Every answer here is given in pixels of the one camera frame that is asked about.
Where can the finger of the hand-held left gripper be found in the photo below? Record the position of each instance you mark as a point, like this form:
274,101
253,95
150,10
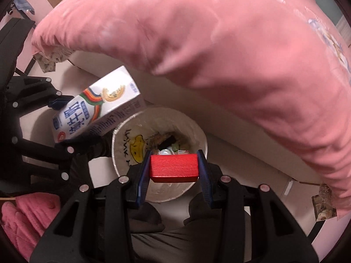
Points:
82,148
59,103

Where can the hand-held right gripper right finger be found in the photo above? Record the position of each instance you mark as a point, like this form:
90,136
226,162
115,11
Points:
204,178

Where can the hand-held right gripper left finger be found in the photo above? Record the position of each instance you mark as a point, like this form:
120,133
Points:
144,180

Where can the red wooden block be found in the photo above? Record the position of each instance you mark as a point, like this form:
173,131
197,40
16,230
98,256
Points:
174,168

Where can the white milk carton gold print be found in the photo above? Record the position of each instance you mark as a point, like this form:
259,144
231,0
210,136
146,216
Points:
90,106

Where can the white trash bin smiley liner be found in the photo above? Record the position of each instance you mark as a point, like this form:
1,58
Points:
123,142

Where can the floral patterned mattress cloth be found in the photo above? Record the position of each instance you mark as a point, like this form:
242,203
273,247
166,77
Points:
56,56

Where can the blue cloth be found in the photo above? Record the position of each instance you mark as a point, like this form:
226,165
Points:
24,4

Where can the person's dark pants legs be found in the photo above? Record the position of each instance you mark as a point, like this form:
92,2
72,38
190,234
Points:
178,241

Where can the pink floral bedsheet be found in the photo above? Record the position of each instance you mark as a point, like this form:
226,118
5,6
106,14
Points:
205,46

